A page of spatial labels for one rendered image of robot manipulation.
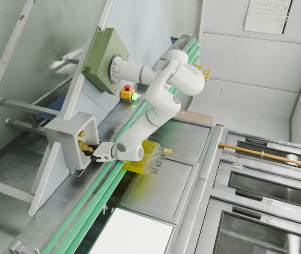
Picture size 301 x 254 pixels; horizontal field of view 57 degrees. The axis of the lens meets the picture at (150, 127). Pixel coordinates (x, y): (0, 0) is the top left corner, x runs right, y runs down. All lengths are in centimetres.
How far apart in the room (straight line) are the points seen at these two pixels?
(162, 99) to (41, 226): 73
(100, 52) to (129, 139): 47
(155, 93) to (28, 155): 119
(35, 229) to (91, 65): 75
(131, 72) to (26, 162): 95
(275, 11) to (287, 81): 170
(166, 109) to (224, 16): 627
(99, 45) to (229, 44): 615
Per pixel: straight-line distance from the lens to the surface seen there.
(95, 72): 134
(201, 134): 206
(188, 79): 107
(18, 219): 166
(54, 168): 137
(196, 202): 158
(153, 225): 147
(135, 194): 159
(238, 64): 755
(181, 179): 167
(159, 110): 106
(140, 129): 112
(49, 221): 133
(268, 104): 798
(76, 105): 140
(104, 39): 142
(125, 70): 141
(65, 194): 140
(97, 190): 141
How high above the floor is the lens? 150
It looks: 17 degrees down
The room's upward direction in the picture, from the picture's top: 103 degrees clockwise
